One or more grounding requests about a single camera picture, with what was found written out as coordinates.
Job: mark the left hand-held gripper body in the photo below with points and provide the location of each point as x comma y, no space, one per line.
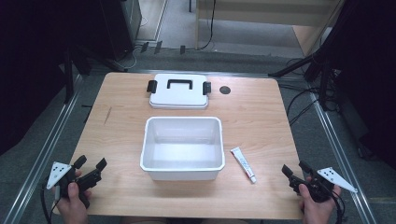
67,179

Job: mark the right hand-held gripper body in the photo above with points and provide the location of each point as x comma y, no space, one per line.
323,183

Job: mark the person's left hand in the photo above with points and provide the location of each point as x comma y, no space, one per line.
73,205

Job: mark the person's right hand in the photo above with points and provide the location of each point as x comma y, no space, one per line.
316,211

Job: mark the white ointment tube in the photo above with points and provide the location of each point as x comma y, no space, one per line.
243,164

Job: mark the white plastic storage box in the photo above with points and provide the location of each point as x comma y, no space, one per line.
183,148

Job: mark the black metal stand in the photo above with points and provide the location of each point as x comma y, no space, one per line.
73,68

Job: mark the dark round table grommet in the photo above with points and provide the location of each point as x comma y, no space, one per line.
224,90

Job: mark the black tripod stand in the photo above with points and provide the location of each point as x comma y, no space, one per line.
314,63

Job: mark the dark curtain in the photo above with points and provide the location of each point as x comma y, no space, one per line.
370,77
34,62

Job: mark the black cabinet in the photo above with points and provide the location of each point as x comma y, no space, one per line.
120,28

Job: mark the aluminium floor rail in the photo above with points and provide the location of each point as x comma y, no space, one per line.
37,161
339,155

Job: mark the light wooden furniture frame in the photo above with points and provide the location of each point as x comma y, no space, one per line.
249,12

